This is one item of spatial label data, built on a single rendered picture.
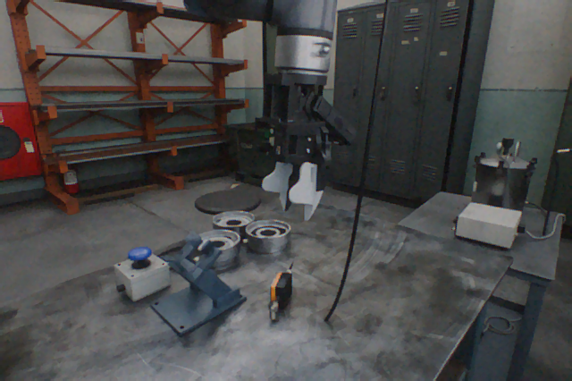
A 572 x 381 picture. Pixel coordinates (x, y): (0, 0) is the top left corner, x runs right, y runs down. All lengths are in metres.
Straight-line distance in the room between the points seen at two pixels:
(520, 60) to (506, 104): 0.36
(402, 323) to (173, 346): 0.35
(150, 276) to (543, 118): 3.40
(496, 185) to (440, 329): 0.87
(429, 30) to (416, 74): 0.35
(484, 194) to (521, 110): 2.30
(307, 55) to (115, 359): 0.48
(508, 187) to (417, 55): 2.19
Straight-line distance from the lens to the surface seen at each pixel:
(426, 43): 3.40
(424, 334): 0.60
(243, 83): 5.61
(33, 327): 0.69
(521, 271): 1.15
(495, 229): 1.22
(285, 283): 0.59
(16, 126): 4.14
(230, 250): 0.72
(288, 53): 0.47
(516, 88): 3.70
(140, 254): 0.66
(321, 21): 0.47
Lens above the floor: 1.16
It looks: 17 degrees down
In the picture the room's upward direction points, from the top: straight up
